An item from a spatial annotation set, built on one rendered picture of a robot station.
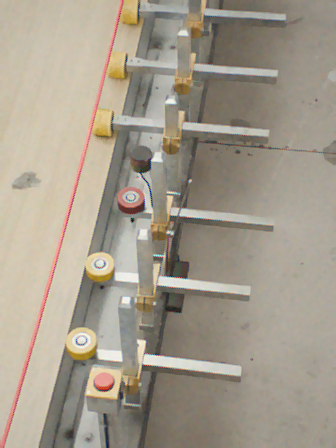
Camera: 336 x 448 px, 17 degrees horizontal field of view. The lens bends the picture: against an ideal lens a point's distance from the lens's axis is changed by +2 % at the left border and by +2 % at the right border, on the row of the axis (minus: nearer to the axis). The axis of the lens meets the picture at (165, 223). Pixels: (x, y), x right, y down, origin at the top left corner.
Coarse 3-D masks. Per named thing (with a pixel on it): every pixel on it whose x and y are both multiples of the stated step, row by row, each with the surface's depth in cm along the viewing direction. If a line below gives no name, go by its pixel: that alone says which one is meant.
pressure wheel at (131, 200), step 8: (120, 192) 320; (128, 192) 320; (136, 192) 320; (120, 200) 318; (128, 200) 318; (136, 200) 318; (144, 200) 318; (120, 208) 319; (128, 208) 317; (136, 208) 317
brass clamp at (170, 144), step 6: (180, 114) 330; (180, 120) 329; (180, 126) 327; (180, 132) 326; (162, 138) 325; (168, 138) 324; (174, 138) 324; (180, 138) 327; (162, 144) 325; (168, 144) 324; (174, 144) 323; (180, 144) 325; (168, 150) 326; (174, 150) 325
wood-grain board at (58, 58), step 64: (0, 0) 373; (64, 0) 374; (0, 64) 355; (64, 64) 355; (0, 128) 337; (64, 128) 337; (0, 192) 321; (64, 192) 321; (0, 256) 306; (64, 256) 306; (0, 320) 293; (64, 320) 293; (0, 384) 281
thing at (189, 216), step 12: (132, 216) 323; (144, 216) 322; (180, 216) 320; (192, 216) 320; (204, 216) 319; (216, 216) 319; (228, 216) 319; (240, 216) 319; (252, 216) 319; (264, 216) 319; (240, 228) 320; (252, 228) 319; (264, 228) 318
